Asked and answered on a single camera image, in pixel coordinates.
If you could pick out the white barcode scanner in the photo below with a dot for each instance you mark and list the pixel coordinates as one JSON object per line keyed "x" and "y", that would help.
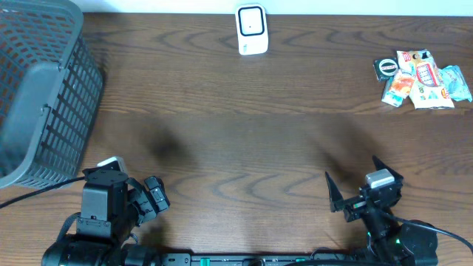
{"x": 252, "y": 29}

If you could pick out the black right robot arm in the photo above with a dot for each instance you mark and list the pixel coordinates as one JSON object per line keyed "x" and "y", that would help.
{"x": 388, "y": 240}

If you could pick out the grey plastic mesh basket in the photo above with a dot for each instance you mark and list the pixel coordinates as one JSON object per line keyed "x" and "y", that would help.
{"x": 51, "y": 88}

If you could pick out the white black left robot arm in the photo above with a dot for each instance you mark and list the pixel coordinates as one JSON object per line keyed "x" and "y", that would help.
{"x": 113, "y": 204}

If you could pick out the black healing ointment box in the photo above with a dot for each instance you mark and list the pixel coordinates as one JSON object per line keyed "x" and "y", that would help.
{"x": 385, "y": 68}

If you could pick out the teal white Kleenex tissue pack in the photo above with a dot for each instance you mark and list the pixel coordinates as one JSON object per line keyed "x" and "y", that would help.
{"x": 389, "y": 97}

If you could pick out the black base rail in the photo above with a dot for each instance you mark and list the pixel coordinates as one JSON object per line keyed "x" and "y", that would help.
{"x": 186, "y": 259}

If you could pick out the cream wipes pack blue edges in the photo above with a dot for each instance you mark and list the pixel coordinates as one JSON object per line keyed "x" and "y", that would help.
{"x": 428, "y": 90}

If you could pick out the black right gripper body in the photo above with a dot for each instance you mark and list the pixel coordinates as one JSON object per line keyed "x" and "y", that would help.
{"x": 357, "y": 207}

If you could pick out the green soft wipes pack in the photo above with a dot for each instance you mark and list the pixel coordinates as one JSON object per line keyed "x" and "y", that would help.
{"x": 455, "y": 83}

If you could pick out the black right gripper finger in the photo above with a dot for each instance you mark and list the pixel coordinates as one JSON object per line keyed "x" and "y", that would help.
{"x": 335, "y": 197}
{"x": 379, "y": 165}

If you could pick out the orange tissue pack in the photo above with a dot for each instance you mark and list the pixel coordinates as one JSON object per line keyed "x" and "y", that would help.
{"x": 401, "y": 84}

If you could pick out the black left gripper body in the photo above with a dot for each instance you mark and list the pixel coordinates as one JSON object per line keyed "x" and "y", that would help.
{"x": 156, "y": 194}

